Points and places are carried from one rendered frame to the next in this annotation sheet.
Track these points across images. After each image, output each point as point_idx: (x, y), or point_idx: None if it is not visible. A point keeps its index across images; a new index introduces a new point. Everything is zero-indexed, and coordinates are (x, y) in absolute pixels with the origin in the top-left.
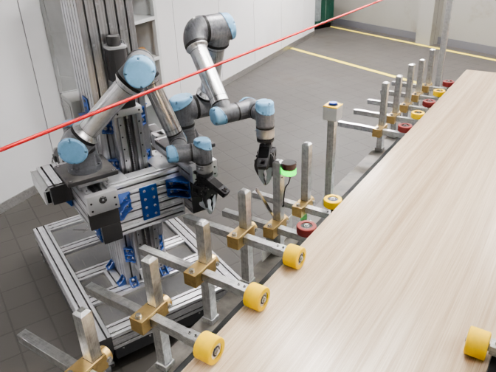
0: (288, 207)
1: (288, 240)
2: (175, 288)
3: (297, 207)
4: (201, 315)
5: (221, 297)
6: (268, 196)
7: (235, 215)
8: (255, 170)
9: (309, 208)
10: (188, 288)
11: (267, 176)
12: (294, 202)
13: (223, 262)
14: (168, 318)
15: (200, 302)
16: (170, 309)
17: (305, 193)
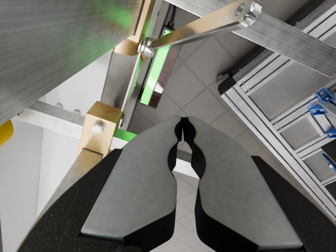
0: (136, 135)
1: (131, 57)
2: (305, 71)
3: (97, 117)
4: (263, 48)
5: (242, 71)
6: (189, 164)
7: (295, 27)
8: (298, 192)
9: (71, 123)
10: (287, 72)
11: (161, 149)
12: (117, 145)
13: (245, 121)
14: (312, 17)
15: (270, 52)
16: (315, 23)
17: (78, 164)
